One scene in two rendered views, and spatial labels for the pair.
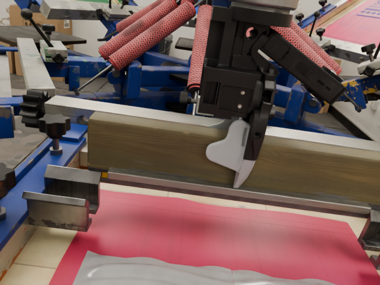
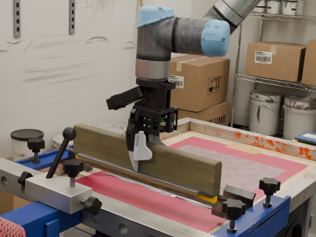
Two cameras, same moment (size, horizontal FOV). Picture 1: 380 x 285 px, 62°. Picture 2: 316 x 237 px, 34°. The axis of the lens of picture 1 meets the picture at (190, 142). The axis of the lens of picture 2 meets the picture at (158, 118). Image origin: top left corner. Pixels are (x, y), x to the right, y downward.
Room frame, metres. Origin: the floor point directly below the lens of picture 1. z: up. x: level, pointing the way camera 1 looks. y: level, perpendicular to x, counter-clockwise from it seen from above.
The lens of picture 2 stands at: (1.25, 0.65, 1.46)
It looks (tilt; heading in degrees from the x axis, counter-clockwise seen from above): 15 degrees down; 218
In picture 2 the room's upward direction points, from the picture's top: 3 degrees clockwise
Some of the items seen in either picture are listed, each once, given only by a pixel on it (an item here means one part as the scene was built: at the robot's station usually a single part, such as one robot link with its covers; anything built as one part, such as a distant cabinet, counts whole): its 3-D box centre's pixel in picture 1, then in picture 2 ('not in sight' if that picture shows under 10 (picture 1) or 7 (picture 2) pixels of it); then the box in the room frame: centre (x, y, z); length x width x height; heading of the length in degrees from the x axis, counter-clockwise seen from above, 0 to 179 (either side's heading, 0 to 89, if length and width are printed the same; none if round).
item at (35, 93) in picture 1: (43, 109); not in sight; (0.56, 0.29, 1.02); 0.07 x 0.06 x 0.07; 2
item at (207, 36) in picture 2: not in sight; (202, 36); (0.32, 0.03, 1.35); 0.11 x 0.11 x 0.08; 23
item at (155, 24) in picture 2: not in sight; (156, 32); (0.37, -0.05, 1.35); 0.09 x 0.08 x 0.11; 113
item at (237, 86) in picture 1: (241, 64); (153, 106); (0.37, -0.05, 1.19); 0.09 x 0.08 x 0.12; 92
